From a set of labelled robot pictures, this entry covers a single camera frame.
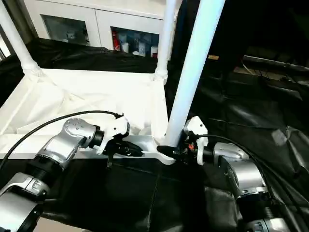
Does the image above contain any white plastic table top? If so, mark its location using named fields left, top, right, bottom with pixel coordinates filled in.
left=0, top=68, right=178, bottom=165

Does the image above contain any white plastic table leg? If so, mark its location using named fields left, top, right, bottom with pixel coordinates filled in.
left=154, top=0, right=181, bottom=82
left=0, top=0, right=42, bottom=74
left=164, top=0, right=226, bottom=148

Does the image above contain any black mat cloth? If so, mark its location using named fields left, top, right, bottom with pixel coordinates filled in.
left=0, top=37, right=309, bottom=232

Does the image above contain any long black rod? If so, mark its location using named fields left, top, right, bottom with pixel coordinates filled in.
left=243, top=55, right=309, bottom=72

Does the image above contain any white display cabinet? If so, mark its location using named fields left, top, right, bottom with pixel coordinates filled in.
left=24, top=0, right=181, bottom=59

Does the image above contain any dark tall cabinet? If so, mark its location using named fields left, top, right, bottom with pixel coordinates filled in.
left=172, top=0, right=309, bottom=71

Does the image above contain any grey curtain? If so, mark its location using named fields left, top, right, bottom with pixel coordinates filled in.
left=7, top=0, right=39, bottom=41

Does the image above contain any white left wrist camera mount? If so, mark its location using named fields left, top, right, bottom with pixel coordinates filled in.
left=90, top=116, right=131, bottom=155

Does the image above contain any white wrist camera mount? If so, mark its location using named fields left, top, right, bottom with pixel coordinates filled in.
left=90, top=116, right=131, bottom=155
left=183, top=116, right=209, bottom=166

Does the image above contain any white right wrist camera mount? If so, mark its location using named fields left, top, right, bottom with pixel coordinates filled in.
left=183, top=116, right=209, bottom=166

